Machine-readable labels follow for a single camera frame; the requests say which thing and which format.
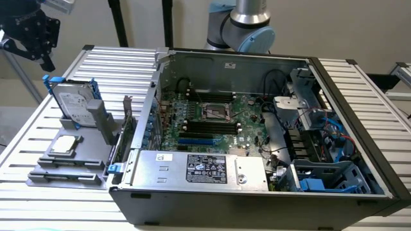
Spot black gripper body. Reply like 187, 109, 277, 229
0, 0, 49, 55

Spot hard disk in blue carrier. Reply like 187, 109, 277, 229
41, 75, 104, 128

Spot grey disk bay blue clips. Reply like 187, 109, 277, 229
288, 159, 366, 193

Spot grey metal stand leg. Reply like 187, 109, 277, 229
1, 51, 44, 103

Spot white box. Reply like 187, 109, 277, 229
40, 0, 76, 14

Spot black stand pole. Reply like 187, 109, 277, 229
161, 0, 175, 48
107, 0, 129, 48

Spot silver CPU chip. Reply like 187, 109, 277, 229
51, 135, 80, 155

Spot green graphics card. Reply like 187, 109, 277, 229
112, 95, 137, 166

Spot grey parts rack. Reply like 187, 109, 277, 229
27, 100, 139, 191

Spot blue case latch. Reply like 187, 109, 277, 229
108, 163, 124, 175

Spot black expansion slot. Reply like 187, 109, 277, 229
177, 133, 215, 141

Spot CPU socket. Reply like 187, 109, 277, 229
199, 102, 235, 121

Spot blue expansion slot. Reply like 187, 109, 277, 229
176, 139, 215, 147

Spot green motherboard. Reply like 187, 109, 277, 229
159, 92, 289, 175

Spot silver power supply unit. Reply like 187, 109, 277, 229
131, 150, 269, 192

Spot grey plastic air shroud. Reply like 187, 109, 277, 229
260, 111, 289, 155

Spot grey metal drive cage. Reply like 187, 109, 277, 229
272, 68, 335, 132

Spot black open PC case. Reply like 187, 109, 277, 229
108, 47, 411, 226

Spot short black power cable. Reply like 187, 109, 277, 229
175, 77, 191, 91

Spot black looped cable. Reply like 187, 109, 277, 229
263, 69, 291, 97

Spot blue wire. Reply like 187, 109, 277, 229
323, 115, 358, 166

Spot red wire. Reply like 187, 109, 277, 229
296, 108, 356, 146

